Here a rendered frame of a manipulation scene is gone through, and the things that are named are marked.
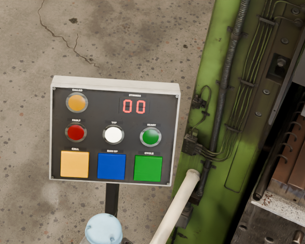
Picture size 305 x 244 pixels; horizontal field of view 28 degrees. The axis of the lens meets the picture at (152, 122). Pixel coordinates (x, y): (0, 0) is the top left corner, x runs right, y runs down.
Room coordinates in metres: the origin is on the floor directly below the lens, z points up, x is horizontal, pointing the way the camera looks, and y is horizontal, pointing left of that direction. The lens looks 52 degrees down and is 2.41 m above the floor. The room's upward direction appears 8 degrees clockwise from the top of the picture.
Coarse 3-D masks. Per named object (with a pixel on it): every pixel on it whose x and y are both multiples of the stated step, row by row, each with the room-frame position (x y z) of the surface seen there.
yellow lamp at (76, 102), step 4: (72, 96) 0.99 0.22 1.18; (76, 96) 0.99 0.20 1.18; (80, 96) 0.99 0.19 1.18; (72, 100) 0.99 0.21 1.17; (76, 100) 0.99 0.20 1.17; (80, 100) 0.99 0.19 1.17; (84, 100) 0.99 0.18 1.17; (72, 104) 0.98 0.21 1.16; (76, 104) 0.98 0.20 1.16; (80, 104) 0.98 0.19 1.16; (84, 104) 0.99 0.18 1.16; (72, 108) 0.98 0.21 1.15; (76, 108) 0.98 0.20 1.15; (80, 108) 0.98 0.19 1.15
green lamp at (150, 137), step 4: (144, 132) 0.97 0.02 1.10; (148, 132) 0.97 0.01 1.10; (152, 132) 0.97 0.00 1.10; (156, 132) 0.97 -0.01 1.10; (144, 136) 0.96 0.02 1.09; (148, 136) 0.96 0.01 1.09; (152, 136) 0.96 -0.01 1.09; (156, 136) 0.96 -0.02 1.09; (144, 140) 0.95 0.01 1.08; (148, 140) 0.96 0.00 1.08; (152, 140) 0.96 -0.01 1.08; (156, 140) 0.96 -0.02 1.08
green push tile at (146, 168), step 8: (136, 160) 0.92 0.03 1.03; (144, 160) 0.92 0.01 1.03; (152, 160) 0.93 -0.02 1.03; (160, 160) 0.93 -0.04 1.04; (136, 168) 0.91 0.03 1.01; (144, 168) 0.91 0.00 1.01; (152, 168) 0.91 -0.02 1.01; (160, 168) 0.92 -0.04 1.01; (136, 176) 0.90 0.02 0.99; (144, 176) 0.90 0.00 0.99; (152, 176) 0.90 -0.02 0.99; (160, 176) 0.90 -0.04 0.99
